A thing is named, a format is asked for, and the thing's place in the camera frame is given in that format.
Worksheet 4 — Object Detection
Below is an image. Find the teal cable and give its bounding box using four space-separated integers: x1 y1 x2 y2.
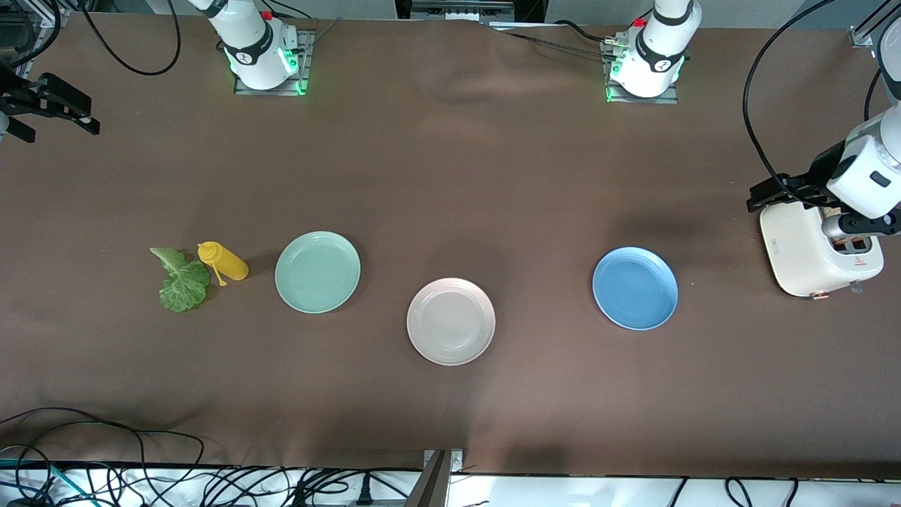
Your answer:
0 458 78 507

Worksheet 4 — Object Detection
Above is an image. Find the brown table cloth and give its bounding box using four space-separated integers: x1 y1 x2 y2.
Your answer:
0 13 901 480

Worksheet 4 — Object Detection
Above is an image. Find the grey power strip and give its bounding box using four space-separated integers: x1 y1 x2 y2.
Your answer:
412 0 515 22

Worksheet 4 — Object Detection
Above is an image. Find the beige plate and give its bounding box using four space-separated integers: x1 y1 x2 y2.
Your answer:
406 277 496 367

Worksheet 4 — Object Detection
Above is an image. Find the green lettuce leaf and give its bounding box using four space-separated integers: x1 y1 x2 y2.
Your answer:
149 246 211 313

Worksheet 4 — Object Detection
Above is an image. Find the looped black cable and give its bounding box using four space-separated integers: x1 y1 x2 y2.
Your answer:
725 477 758 507

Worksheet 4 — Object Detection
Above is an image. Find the cream white toaster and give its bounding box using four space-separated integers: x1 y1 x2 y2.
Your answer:
759 199 885 301

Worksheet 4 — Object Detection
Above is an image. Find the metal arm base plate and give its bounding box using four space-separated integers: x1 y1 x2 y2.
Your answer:
602 35 680 105
234 30 315 96

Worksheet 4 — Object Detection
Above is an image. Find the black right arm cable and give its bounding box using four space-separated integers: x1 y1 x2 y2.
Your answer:
76 0 182 77

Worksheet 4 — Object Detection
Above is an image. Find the aluminium camera post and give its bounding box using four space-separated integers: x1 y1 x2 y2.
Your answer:
415 449 465 507

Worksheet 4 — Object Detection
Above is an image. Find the blue plate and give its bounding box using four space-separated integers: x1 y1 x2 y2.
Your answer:
592 246 679 332

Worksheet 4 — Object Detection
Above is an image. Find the long black floor cable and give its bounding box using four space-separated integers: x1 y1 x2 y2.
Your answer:
0 407 206 494

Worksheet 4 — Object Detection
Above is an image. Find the yellow squeeze bottle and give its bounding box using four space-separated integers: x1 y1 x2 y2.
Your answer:
197 241 249 287

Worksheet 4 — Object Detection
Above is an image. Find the black base power cable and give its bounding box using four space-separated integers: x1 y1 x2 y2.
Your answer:
493 20 620 58

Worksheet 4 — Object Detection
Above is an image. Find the mint green plate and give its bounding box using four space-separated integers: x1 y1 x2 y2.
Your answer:
275 231 362 314

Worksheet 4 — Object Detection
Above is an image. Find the aluminium frame profile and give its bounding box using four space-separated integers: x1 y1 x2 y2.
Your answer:
848 0 901 49
14 0 71 78

